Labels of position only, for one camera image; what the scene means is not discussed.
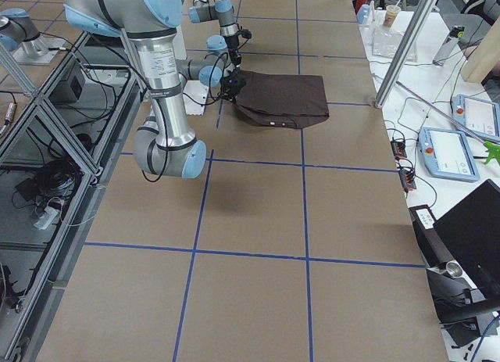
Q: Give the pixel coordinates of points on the near blue teach pendant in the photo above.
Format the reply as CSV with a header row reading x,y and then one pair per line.
x,y
447,155

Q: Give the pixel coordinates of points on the blue teach pendant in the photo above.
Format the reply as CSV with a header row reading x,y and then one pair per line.
x,y
447,155
481,116

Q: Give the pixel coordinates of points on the dark brown t-shirt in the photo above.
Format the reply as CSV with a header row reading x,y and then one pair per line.
x,y
281,100

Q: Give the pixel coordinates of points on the metal reacher grabber tool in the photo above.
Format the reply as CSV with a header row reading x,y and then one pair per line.
x,y
491,147

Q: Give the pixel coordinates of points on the black laptop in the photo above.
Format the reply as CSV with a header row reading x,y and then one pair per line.
x,y
470,232

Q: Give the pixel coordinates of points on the iced coffee cup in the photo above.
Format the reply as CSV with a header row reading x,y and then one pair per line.
x,y
391,13

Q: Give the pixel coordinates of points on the far blue teach pendant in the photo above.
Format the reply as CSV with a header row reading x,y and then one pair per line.
x,y
481,116

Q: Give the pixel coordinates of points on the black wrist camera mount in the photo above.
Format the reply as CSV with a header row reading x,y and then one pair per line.
x,y
245,33

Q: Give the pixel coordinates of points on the aluminium frame cage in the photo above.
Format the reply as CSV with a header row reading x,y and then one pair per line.
x,y
55,164

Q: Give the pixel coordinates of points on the black box with label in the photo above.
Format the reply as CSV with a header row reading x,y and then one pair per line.
x,y
431,246

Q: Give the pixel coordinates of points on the clear plastic tray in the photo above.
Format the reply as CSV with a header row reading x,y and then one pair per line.
x,y
385,41

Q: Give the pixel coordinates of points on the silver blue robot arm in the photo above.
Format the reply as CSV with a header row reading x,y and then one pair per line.
x,y
165,144
221,11

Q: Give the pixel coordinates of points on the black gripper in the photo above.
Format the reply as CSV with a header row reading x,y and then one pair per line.
x,y
230,89
233,45

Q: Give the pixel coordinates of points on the black orange electronics board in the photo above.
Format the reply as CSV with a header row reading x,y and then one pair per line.
x,y
406,169

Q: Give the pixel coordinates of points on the aluminium frame post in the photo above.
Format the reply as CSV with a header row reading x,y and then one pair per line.
x,y
412,31

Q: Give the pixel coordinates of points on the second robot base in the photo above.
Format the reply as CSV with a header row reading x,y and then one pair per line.
x,y
29,46

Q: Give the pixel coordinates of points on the black power box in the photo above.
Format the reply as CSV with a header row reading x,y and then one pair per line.
x,y
70,87

